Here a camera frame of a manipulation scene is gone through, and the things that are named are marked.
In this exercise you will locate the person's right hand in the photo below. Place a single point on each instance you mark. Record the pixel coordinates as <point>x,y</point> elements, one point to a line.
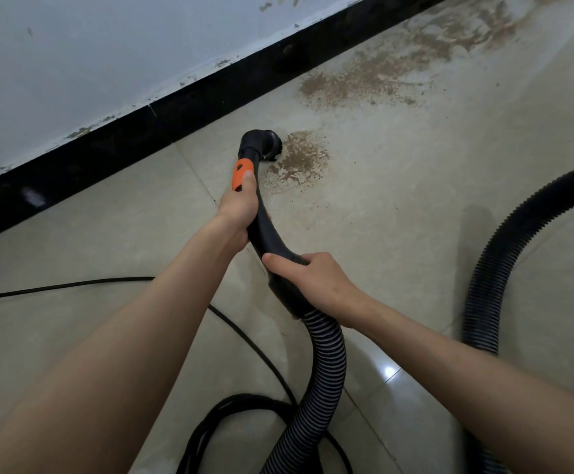
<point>324,286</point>

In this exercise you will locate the brown dirt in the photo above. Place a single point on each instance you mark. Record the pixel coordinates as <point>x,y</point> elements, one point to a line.
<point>302,157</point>

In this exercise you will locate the person's right forearm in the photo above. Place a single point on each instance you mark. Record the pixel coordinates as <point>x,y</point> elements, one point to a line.
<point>484,389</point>

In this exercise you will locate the person's left hand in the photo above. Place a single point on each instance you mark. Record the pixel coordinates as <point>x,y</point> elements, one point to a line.
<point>240,209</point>

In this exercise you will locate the person's left forearm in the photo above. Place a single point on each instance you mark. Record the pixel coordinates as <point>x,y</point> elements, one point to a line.
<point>99,370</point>

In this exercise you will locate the black baseboard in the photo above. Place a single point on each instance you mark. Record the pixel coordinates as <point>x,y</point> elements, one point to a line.
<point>144,123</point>

